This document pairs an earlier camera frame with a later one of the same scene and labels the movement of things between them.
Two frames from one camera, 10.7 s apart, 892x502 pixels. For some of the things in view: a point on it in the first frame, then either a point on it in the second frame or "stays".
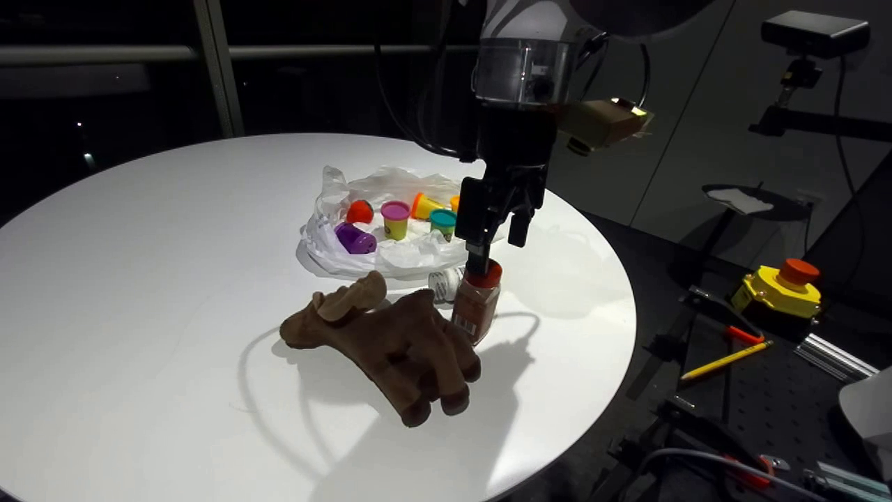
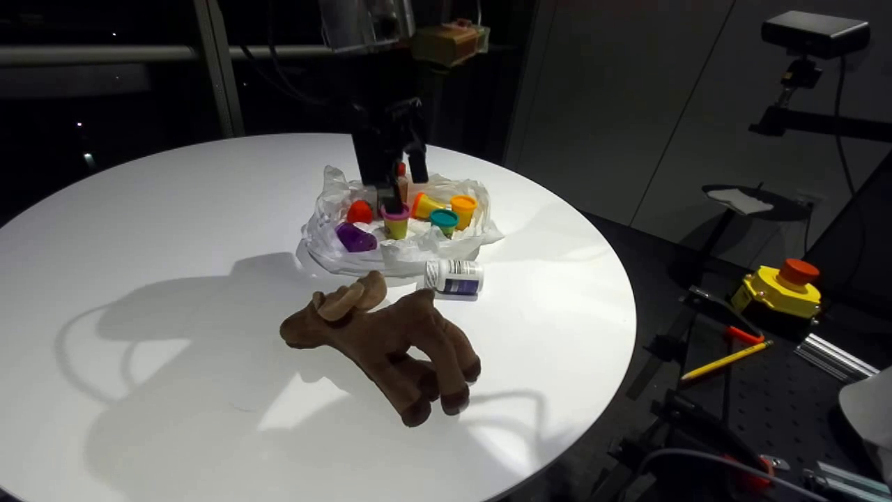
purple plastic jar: (356, 242) stays
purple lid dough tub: (396, 220) stays
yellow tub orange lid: (426, 206) stays
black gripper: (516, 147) to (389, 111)
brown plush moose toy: (409, 348) stays
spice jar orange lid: (478, 299) to (402, 185)
